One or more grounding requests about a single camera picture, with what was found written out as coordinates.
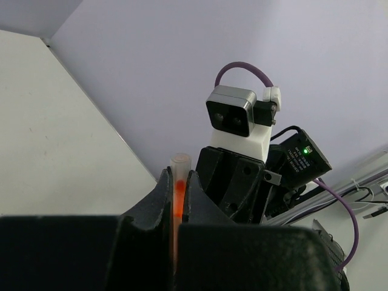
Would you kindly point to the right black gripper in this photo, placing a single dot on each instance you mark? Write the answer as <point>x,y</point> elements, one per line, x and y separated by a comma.
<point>234,181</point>

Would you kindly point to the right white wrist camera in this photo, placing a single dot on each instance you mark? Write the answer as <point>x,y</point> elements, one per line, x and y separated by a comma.
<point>242,123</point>

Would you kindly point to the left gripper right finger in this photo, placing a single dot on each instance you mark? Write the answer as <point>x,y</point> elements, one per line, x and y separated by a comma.
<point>214,253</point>

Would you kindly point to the pink pen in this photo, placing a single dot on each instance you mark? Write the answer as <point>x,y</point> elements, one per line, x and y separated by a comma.
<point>178,207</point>

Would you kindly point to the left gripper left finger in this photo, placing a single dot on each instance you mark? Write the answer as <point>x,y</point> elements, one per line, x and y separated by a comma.
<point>130,251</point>

